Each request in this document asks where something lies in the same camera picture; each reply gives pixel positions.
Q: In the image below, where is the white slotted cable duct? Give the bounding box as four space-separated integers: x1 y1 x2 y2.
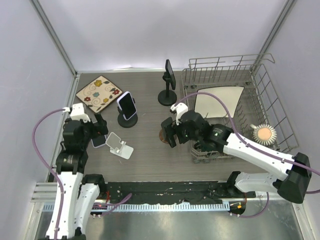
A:
42 201 230 213

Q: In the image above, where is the grey wire dish rack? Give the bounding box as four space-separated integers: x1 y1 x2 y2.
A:
179 53 299 154

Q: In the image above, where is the floral square trivet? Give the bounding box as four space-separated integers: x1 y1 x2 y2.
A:
75 75 124 114

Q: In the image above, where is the black phone on tall stand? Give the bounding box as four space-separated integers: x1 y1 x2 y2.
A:
165 59 176 90

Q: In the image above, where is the white folding phone stand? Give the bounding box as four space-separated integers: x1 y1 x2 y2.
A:
105 132 134 160

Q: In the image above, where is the white square plate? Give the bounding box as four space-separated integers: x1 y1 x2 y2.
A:
194 86 244 118

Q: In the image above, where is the wooden-base grey phone stand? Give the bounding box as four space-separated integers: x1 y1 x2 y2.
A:
159 129 169 144

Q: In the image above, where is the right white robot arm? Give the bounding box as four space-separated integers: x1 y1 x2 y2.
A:
161 110 312 204

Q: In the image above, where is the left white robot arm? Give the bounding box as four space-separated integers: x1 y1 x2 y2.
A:
44 113 108 240

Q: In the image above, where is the ribbed cup with peach inside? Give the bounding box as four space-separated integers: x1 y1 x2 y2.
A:
250 124 277 146

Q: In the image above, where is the tall black phone stand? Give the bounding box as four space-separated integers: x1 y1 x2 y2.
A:
157 72 177 106

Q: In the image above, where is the dark green mug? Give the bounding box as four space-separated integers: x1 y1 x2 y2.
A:
193 141 206 152

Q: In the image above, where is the purple-cased phone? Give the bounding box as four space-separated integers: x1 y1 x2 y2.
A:
116 91 137 120
91 122 108 148

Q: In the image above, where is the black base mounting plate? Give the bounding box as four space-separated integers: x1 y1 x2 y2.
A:
99 181 244 205

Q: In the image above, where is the black round-base left stand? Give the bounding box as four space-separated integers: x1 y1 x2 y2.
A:
117 107 138 128

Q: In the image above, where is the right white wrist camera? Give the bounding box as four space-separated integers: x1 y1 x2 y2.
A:
170 102 189 126

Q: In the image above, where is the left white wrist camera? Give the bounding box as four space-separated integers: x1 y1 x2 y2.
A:
63 103 91 123

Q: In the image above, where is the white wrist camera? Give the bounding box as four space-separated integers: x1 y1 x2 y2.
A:
63 103 91 123
170 102 189 126

